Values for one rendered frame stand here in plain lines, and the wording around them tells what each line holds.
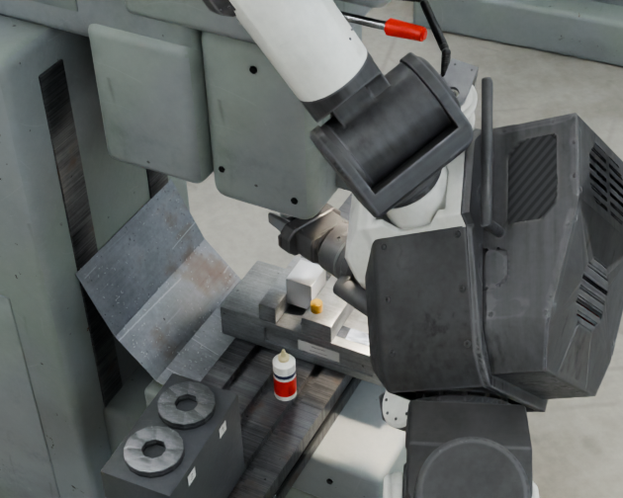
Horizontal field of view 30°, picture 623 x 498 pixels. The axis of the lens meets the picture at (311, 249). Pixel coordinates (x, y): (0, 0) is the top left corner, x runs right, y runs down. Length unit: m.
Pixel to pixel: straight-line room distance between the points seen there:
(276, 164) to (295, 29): 0.62
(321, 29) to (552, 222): 0.33
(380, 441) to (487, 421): 0.86
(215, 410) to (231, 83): 0.50
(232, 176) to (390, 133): 0.63
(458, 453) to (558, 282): 0.23
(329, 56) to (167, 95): 0.63
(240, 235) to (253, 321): 1.78
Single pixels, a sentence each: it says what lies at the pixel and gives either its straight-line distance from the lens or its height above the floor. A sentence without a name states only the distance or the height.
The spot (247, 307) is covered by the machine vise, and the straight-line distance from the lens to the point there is 2.14.
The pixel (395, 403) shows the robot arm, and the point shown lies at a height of 1.24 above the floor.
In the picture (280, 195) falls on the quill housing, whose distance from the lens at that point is 1.81.
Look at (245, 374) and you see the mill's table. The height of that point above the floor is 0.93.
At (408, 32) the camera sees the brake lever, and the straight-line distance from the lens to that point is 1.54.
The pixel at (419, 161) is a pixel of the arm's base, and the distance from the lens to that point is 1.26.
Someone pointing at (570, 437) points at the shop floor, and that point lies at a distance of 3.30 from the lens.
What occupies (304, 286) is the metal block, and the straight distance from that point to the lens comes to 2.07.
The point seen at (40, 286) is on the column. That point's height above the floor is 1.11.
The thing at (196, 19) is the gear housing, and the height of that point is 1.65.
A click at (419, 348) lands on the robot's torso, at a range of 1.32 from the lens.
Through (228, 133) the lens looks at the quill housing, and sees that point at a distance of 1.79.
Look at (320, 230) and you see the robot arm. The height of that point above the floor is 1.26.
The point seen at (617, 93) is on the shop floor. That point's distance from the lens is 4.72.
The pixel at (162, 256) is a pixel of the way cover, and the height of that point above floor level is 1.00.
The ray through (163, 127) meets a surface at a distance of 1.84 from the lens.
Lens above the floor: 2.45
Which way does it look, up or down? 40 degrees down
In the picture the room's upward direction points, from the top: 2 degrees counter-clockwise
